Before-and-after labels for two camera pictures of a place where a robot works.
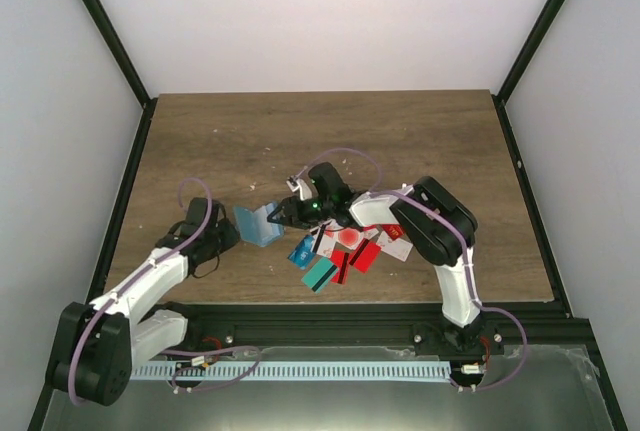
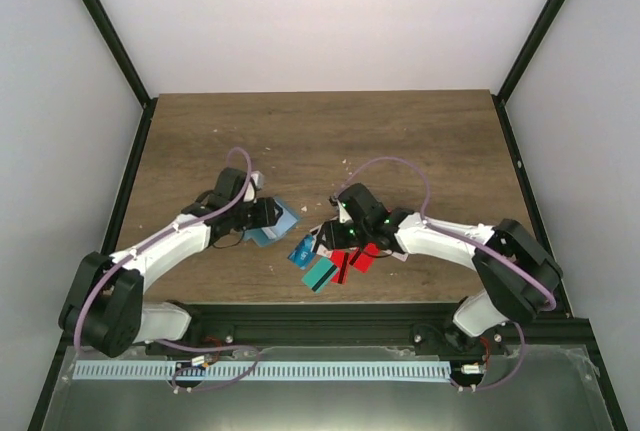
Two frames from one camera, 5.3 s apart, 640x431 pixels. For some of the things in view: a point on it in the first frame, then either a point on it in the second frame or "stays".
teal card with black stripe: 320,274 stays
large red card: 365,255 stays
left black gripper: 232,237 -> 267,217
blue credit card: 304,251 stays
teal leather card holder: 255,228 stays
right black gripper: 292,207 -> 335,239
